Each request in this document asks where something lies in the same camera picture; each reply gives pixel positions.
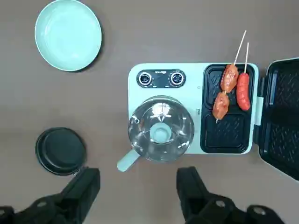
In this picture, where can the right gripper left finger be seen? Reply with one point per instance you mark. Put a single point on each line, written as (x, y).
(70, 200)

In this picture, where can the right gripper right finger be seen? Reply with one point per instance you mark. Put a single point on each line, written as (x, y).
(198, 205)

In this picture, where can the round silver control knob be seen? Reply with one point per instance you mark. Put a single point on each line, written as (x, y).
(144, 79)
(177, 78)

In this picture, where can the small black frying pan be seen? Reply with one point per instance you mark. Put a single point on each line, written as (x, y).
(60, 149)

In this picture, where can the black grill plate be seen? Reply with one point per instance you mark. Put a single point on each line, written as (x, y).
(224, 135)

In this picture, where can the glass lid with green knob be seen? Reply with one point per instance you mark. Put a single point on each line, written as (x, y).
(161, 133)

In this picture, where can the red sausage skewer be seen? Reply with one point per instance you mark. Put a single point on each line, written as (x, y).
(243, 93)

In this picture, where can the chicken wing skewer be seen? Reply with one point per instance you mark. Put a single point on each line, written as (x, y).
(230, 78)

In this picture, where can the pale green plate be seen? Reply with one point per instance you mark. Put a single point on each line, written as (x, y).
(67, 35)

